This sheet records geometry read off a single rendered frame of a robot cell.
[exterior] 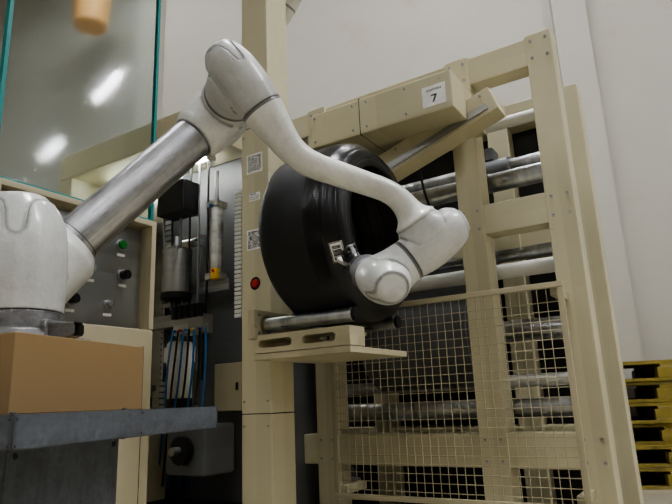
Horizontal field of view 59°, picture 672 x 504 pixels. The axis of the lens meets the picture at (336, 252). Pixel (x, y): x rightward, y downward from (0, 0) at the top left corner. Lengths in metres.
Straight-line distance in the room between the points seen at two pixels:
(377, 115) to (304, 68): 4.56
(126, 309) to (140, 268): 0.15
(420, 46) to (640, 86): 2.15
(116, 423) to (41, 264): 0.32
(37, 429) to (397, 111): 1.77
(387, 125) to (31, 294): 1.53
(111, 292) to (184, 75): 5.61
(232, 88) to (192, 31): 6.35
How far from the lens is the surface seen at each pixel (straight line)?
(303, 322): 1.85
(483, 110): 2.28
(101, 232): 1.34
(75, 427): 0.85
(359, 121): 2.34
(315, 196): 1.74
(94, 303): 1.98
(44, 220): 1.12
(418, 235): 1.33
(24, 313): 1.07
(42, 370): 0.96
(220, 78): 1.39
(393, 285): 1.27
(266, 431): 2.02
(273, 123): 1.34
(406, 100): 2.27
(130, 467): 1.99
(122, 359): 1.11
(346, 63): 6.70
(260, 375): 2.04
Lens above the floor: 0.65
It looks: 14 degrees up
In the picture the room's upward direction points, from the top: 2 degrees counter-clockwise
